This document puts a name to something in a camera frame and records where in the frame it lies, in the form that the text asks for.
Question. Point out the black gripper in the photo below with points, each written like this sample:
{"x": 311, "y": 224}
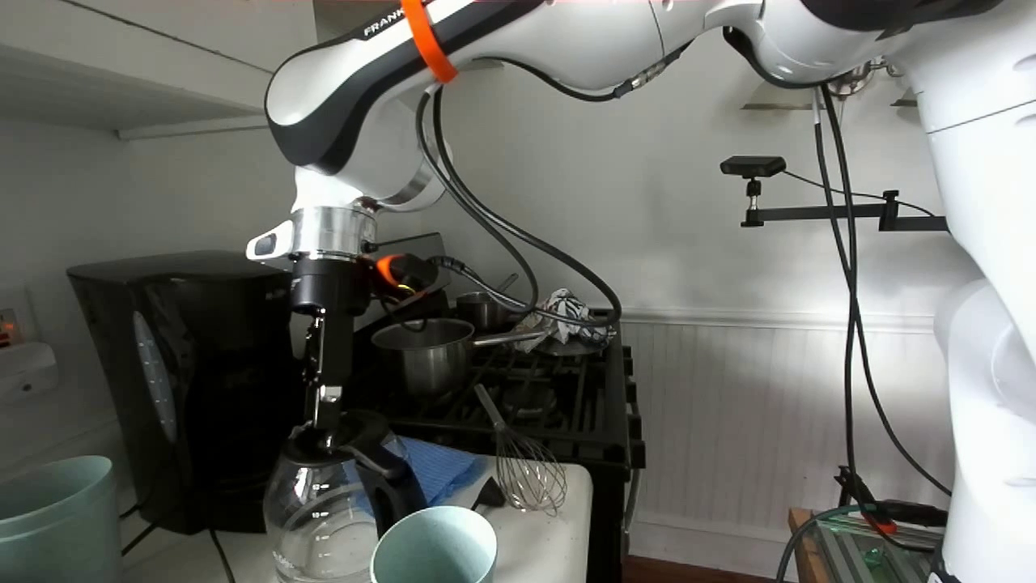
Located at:
{"x": 329, "y": 283}

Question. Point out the glass kettle with black lid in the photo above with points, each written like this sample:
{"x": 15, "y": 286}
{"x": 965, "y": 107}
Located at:
{"x": 311, "y": 505}

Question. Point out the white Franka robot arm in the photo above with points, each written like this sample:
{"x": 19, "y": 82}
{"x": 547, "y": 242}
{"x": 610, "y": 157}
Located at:
{"x": 593, "y": 34}

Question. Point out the large steel pot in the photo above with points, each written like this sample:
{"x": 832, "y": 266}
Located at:
{"x": 424, "y": 360}

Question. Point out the black coffee maker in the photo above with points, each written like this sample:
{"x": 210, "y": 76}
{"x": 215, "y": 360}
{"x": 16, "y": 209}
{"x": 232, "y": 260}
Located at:
{"x": 215, "y": 356}

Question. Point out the blue cloth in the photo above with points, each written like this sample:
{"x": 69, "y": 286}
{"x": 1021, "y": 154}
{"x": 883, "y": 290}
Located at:
{"x": 441, "y": 472}

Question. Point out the small steel pot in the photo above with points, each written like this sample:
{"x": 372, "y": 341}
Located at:
{"x": 485, "y": 311}

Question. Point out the mint green cup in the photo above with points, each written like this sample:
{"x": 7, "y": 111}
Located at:
{"x": 433, "y": 553}

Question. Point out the crumpled white grey towel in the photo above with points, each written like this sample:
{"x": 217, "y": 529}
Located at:
{"x": 569, "y": 324}

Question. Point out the black stove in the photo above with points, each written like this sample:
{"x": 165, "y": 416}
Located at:
{"x": 570, "y": 421}

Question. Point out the white table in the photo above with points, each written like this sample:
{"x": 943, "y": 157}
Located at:
{"x": 544, "y": 537}

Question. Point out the mint green bucket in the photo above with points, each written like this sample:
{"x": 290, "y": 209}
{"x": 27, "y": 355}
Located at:
{"x": 53, "y": 529}

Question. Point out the green translucent container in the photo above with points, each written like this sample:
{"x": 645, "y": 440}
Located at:
{"x": 861, "y": 556}

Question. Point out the black orange wrist camera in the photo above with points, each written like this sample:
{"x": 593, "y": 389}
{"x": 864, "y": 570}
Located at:
{"x": 404, "y": 270}

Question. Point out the white wall shelf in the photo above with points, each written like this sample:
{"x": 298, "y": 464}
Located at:
{"x": 108, "y": 76}

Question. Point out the black camera on mount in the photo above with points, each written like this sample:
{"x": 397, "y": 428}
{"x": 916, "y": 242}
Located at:
{"x": 752, "y": 167}

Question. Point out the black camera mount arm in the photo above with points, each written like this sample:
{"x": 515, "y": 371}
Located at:
{"x": 819, "y": 216}

